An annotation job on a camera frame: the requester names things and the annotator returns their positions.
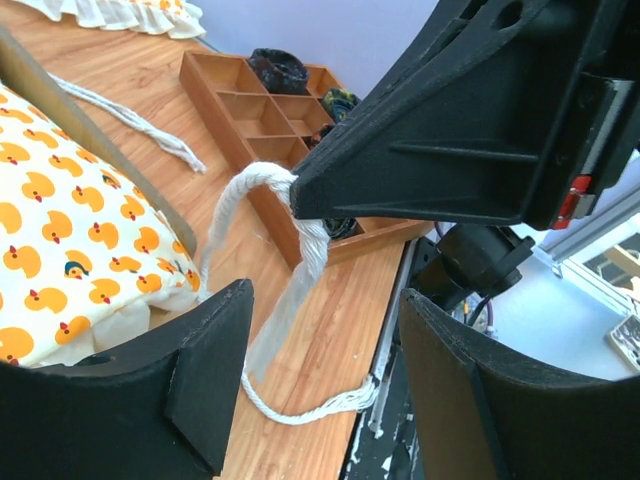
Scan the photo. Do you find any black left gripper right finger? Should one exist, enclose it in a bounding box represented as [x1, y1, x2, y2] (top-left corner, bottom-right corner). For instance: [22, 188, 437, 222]
[399, 289, 639, 479]

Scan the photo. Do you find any duck print bed cover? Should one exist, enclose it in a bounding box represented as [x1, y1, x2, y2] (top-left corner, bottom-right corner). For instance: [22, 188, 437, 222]
[0, 72, 383, 427]

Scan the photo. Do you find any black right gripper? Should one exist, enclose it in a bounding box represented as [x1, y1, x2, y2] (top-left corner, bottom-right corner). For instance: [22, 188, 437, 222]
[290, 1, 639, 230]

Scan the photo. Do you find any dark rolled sock upper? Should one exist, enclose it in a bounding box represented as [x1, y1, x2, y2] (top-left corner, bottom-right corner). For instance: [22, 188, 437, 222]
[247, 48, 310, 95]

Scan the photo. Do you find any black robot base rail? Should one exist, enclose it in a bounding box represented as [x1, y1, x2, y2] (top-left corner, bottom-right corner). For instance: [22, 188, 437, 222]
[339, 237, 434, 480]

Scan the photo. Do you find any duck print small pillow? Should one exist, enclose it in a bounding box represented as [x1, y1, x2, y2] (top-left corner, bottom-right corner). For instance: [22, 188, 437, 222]
[18, 0, 206, 40]

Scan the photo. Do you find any dark rolled sock lower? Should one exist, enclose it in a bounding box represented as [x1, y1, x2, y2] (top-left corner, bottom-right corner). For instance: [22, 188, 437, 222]
[323, 217, 361, 241]

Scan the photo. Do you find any wooden pet bed frame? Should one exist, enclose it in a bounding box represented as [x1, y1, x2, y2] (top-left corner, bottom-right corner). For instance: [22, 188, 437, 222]
[1, 27, 197, 255]

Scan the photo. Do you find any wooden compartment organizer box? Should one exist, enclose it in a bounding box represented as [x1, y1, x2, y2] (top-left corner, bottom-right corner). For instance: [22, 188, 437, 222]
[179, 50, 433, 270]

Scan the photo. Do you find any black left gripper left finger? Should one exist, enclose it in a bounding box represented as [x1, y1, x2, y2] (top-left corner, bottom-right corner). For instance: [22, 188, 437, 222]
[1, 279, 254, 479]

